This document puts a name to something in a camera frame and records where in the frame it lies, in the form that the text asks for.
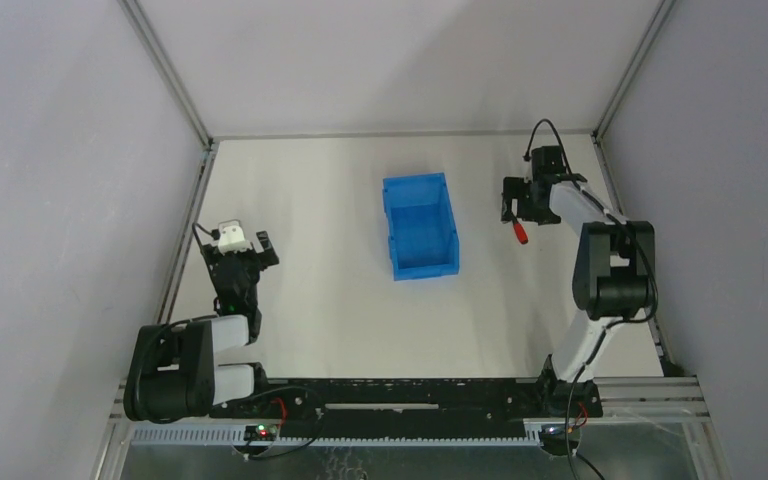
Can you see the red handled screwdriver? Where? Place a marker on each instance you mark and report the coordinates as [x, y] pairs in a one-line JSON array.
[[519, 231]]

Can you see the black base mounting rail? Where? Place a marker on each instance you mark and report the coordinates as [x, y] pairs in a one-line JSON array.
[[409, 409]]

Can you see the small electronics board with leds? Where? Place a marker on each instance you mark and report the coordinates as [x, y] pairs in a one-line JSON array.
[[260, 433]]

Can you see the blue plastic bin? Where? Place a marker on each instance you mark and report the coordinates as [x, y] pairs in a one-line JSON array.
[[422, 237]]

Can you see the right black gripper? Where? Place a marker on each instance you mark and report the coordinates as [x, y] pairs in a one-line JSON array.
[[517, 201]]

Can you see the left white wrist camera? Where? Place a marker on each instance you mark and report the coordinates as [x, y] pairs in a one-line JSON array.
[[232, 238]]

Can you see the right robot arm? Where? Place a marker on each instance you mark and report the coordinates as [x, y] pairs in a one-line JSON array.
[[613, 279]]

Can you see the aluminium frame front beam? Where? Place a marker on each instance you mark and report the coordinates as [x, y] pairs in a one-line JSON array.
[[657, 402]]

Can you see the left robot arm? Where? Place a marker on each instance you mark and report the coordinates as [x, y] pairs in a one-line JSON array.
[[174, 373]]

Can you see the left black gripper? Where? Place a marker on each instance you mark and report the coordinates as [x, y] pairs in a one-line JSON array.
[[239, 259]]

